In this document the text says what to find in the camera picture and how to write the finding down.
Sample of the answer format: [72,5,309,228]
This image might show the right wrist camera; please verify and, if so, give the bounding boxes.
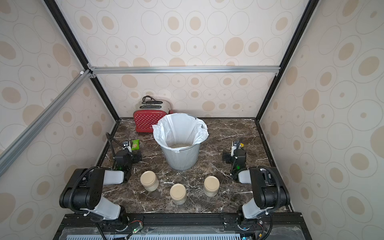
[231,141,241,157]

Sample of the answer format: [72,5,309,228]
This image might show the beige jar lid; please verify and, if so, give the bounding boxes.
[204,176,220,193]

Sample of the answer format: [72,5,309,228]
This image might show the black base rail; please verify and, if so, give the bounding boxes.
[54,213,312,240]

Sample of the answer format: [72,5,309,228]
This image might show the glass rice jar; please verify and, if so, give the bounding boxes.
[140,171,159,192]
[170,184,187,206]
[203,176,220,197]

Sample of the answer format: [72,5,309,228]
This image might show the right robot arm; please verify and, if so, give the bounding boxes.
[222,140,291,225]

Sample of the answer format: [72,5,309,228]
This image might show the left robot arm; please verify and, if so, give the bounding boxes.
[59,133,142,226]

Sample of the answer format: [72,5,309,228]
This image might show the green snack packet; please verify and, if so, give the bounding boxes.
[131,140,140,151]

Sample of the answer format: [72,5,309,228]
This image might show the horizontal aluminium rail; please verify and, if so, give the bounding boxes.
[82,66,280,76]

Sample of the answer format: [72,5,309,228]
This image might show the white plastic bin liner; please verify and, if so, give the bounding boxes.
[152,113,209,153]

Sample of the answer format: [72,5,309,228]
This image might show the red polka dot toaster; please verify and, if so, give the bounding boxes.
[133,96,172,133]

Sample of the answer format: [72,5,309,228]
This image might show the left side aluminium rail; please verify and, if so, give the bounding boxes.
[1,70,91,175]

